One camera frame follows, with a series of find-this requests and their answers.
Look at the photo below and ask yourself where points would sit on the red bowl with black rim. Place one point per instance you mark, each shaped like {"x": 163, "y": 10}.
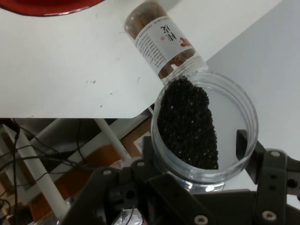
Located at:
{"x": 47, "y": 5}

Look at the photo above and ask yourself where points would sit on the brown cardboard box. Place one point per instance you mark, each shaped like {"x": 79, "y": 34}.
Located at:
{"x": 133, "y": 138}

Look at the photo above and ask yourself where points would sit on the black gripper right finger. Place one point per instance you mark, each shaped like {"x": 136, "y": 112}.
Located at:
{"x": 272, "y": 178}

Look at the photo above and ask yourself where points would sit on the clear jar of black seeds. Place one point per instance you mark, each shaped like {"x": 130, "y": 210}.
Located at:
{"x": 187, "y": 122}

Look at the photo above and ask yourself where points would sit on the white metal tube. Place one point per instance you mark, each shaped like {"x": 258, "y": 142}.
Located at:
{"x": 35, "y": 168}
{"x": 112, "y": 140}

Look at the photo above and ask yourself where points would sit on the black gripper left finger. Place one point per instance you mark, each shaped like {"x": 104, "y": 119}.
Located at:
{"x": 131, "y": 194}

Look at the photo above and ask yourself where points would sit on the brown spice jar white lid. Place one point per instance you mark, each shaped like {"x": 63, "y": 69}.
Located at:
{"x": 159, "y": 37}

